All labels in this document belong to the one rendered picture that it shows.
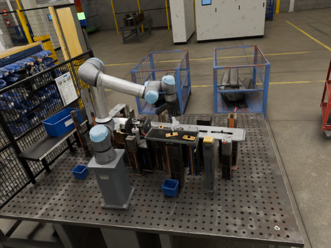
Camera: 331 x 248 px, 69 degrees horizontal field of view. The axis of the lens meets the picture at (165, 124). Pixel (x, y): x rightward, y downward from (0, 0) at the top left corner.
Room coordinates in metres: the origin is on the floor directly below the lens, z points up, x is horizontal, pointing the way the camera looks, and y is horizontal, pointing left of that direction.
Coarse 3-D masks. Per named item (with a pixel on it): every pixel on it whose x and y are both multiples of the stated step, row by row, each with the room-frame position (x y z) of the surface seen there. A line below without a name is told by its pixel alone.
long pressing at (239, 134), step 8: (120, 120) 2.08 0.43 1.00; (184, 128) 1.76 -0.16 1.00; (200, 128) 1.73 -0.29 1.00; (208, 128) 1.71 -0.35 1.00; (216, 128) 1.70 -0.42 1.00; (224, 128) 1.68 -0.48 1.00; (232, 128) 1.66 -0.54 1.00; (240, 128) 1.65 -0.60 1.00; (200, 136) 1.61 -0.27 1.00; (216, 136) 1.58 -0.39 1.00; (232, 136) 1.55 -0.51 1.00; (240, 136) 1.54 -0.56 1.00
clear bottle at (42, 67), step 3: (39, 60) 2.27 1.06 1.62; (39, 63) 2.27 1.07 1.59; (42, 63) 2.27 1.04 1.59; (39, 66) 2.26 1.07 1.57; (42, 66) 2.26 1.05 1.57; (45, 66) 2.28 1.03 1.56; (42, 69) 2.25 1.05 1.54; (45, 69) 2.27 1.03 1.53; (45, 75) 2.25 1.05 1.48; (48, 75) 2.27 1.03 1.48
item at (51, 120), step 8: (64, 112) 2.15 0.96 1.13; (48, 120) 2.00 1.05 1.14; (56, 120) 2.06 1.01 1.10; (64, 120) 1.96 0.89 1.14; (72, 120) 2.02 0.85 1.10; (80, 120) 2.09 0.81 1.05; (48, 128) 1.91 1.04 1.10; (56, 128) 1.87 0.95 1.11; (64, 128) 1.93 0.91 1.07; (56, 136) 1.87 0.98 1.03
